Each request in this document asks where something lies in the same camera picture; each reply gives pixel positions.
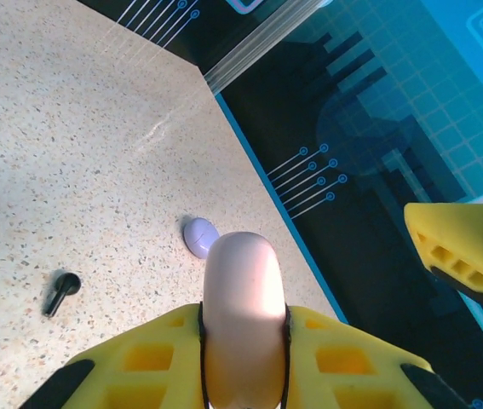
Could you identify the purple earbud charging case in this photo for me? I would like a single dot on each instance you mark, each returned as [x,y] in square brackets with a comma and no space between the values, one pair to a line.
[198,236]

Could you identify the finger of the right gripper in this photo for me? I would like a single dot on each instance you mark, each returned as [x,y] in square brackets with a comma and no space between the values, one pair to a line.
[450,230]

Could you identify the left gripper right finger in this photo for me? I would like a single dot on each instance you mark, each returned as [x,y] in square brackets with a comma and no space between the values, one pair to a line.
[309,341]

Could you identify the pink earbud charging case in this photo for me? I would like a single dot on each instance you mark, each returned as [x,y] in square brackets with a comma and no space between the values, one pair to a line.
[245,298]

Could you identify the aluminium frame post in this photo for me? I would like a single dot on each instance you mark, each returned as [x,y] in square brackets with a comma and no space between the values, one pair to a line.
[249,51]

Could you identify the black earbud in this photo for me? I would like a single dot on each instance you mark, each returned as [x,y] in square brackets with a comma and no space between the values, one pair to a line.
[65,283]

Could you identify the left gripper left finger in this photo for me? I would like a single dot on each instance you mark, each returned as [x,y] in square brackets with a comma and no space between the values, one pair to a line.
[181,341]

